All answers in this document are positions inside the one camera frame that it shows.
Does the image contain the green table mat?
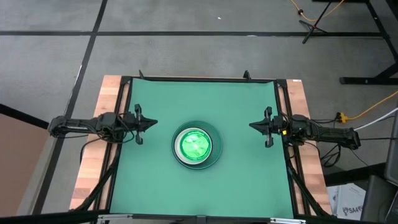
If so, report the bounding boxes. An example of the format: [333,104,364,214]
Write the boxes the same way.
[109,77,295,219]

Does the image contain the thin yellow floor cable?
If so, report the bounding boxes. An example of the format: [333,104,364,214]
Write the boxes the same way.
[289,0,346,23]

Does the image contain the black aluminium table frame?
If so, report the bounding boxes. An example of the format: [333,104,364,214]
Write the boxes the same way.
[70,74,335,224]

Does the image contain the yellow extension cable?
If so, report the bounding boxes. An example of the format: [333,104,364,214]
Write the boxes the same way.
[335,90,398,124]

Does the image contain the grey case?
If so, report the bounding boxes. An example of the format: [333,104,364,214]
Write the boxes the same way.
[359,108,398,224]

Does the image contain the dark teal plastic plate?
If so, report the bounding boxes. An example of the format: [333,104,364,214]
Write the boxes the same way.
[171,120,223,170]

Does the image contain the green translucent plastic plate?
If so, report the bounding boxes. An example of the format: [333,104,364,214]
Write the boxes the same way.
[180,129,213,163]

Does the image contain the brown board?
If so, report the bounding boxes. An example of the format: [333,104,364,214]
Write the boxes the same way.
[0,103,51,218]

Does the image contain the black table leg frame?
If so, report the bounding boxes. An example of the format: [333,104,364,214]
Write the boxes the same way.
[312,0,398,86]

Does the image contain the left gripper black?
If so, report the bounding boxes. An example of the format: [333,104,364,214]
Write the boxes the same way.
[123,104,159,146]

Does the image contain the black tripod stand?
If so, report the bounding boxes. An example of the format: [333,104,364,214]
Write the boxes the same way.
[298,0,333,45]

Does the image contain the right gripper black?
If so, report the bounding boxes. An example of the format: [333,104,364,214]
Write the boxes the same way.
[248,106,284,149]

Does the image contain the white cable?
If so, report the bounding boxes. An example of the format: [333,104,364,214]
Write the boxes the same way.
[353,107,398,132]

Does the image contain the white printed cardboard box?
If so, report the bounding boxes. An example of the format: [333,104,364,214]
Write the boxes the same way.
[325,182,367,222]

